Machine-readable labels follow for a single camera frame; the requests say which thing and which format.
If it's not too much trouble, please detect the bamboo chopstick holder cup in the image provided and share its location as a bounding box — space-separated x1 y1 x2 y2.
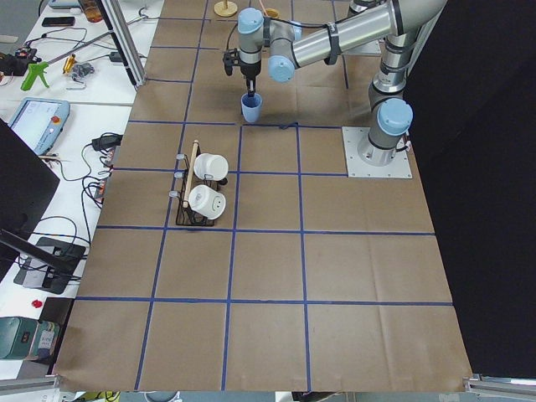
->
265 8 280 18

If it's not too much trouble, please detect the monitor stand base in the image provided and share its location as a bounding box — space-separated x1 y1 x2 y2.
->
13 237 85 295

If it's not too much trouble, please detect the teach pendant blue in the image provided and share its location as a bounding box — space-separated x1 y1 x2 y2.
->
8 97 70 156

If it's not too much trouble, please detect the wooden mug tree stand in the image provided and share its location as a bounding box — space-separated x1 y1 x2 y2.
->
214 0 238 18

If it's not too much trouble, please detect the white mug smiley face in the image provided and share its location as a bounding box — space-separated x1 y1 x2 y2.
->
188 184 226 219

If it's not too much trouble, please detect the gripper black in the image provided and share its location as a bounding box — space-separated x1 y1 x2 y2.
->
240 61 261 98

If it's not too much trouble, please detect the green glue gun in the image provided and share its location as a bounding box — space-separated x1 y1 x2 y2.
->
20 61 49 91

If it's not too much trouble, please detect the grabber reach tool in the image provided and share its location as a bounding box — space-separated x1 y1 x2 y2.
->
33 1 162 67

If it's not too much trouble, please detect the black monitor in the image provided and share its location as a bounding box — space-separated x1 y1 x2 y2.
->
0 118 62 282

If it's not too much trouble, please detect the black power adapter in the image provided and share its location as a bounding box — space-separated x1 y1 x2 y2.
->
91 133 123 151

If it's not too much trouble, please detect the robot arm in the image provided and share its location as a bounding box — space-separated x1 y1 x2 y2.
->
223 0 446 166

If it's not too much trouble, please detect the white mug far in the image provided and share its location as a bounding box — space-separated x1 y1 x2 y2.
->
193 153 229 181

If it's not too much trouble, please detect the light blue plastic cup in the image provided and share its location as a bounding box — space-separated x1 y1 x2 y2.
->
240 93 263 123

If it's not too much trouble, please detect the aluminium frame post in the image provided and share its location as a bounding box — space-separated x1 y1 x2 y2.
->
97 0 147 88

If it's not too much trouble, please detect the black wire cup rack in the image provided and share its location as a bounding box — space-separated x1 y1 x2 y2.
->
169 139 229 227

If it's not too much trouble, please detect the black smartphone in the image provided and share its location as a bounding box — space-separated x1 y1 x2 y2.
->
42 16 75 28

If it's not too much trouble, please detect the green metal box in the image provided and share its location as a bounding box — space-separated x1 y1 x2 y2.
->
1 317 38 360

